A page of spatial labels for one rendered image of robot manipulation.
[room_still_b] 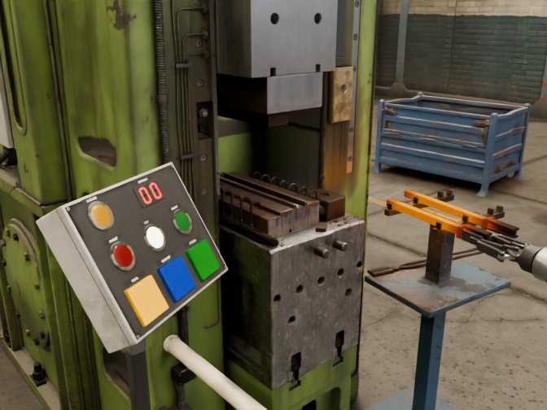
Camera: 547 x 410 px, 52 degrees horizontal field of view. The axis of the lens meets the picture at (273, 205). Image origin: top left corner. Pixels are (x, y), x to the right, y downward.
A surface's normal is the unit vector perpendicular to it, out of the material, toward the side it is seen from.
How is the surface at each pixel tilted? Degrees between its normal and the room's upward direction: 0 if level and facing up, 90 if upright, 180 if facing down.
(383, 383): 0
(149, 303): 60
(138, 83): 90
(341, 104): 90
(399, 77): 90
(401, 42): 90
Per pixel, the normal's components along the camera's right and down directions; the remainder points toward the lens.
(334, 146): 0.65, 0.25
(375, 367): 0.00, -0.95
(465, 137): -0.69, 0.22
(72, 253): -0.42, 0.29
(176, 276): 0.79, -0.36
